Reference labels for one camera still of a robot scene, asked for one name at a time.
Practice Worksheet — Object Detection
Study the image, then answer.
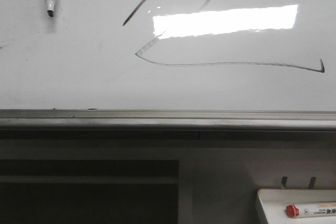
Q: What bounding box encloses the red capped white marker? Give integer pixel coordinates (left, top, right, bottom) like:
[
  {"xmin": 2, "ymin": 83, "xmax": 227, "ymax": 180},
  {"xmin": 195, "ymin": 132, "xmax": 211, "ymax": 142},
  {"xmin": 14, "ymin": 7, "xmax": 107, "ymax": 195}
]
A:
[{"xmin": 285, "ymin": 202, "xmax": 335, "ymax": 218}]

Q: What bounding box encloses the grey aluminium whiteboard ledge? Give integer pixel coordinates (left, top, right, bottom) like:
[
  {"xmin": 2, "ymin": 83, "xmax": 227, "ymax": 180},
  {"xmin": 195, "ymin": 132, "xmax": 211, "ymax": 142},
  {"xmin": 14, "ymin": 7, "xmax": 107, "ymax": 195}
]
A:
[{"xmin": 1, "ymin": 109, "xmax": 335, "ymax": 131}]

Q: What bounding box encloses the white plastic marker tray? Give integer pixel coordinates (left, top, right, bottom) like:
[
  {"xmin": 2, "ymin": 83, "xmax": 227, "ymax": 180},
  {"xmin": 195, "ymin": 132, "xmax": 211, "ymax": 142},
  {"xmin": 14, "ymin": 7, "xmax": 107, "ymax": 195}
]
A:
[{"xmin": 256, "ymin": 189, "xmax": 335, "ymax": 223}]

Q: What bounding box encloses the white whiteboard panel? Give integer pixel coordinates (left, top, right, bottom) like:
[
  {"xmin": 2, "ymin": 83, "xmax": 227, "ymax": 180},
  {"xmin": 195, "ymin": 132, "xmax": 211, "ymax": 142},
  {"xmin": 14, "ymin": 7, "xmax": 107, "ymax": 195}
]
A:
[{"xmin": 1, "ymin": 0, "xmax": 335, "ymax": 111}]

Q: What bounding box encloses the metal tray hook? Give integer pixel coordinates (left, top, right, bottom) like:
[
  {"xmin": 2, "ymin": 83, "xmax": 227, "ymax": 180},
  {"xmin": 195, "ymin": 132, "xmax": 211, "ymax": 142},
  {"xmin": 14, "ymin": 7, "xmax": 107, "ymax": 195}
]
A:
[
  {"xmin": 308, "ymin": 176, "xmax": 317, "ymax": 189},
  {"xmin": 280, "ymin": 176, "xmax": 288, "ymax": 189}
]

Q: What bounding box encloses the left metal tray hook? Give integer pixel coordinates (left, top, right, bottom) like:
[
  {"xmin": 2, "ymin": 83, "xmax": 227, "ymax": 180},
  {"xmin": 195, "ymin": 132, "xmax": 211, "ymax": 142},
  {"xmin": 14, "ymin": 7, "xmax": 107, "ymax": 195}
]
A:
[{"xmin": 280, "ymin": 176, "xmax": 288, "ymax": 189}]

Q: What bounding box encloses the right metal tray hook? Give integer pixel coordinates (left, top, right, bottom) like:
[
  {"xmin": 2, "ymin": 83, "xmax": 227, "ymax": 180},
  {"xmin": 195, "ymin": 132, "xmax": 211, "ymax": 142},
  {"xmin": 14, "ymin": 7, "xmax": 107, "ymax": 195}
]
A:
[{"xmin": 308, "ymin": 176, "xmax": 317, "ymax": 189}]

